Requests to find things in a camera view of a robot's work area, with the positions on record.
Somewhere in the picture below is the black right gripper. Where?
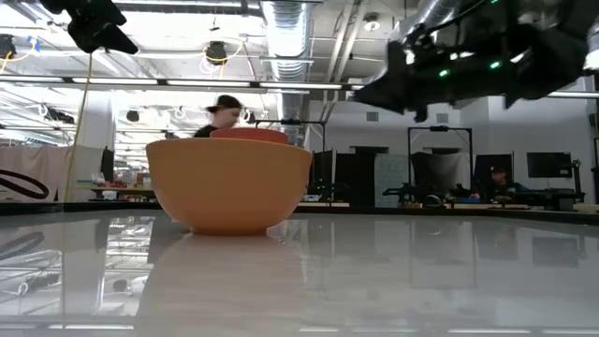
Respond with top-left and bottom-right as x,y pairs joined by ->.
351,22 -> 469,124

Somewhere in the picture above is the red bowl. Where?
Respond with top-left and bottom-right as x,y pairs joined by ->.
209,126 -> 290,145

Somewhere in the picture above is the shiny silver duct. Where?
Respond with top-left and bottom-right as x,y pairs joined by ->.
388,0 -> 464,46

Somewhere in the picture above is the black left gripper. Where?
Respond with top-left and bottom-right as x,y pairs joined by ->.
39,0 -> 139,55

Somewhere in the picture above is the black metal table frame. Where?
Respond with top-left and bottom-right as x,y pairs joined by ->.
0,199 -> 599,226

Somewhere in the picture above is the ceiling light strip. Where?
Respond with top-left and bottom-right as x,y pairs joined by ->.
0,76 -> 359,94

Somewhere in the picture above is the orange bowl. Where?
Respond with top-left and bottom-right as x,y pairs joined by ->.
145,137 -> 314,236

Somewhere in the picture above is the person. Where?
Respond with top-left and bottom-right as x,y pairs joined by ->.
486,166 -> 533,198
193,95 -> 244,139

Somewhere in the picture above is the beige banner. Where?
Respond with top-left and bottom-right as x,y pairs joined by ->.
0,145 -> 105,203

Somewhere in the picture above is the corrugated silver ventilation duct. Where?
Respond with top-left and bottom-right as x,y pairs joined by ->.
260,0 -> 314,141

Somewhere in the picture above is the yellow cable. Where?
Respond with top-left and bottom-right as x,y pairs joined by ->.
63,51 -> 94,203

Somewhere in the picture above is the black monitor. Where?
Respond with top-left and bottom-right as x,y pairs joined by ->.
526,152 -> 574,180

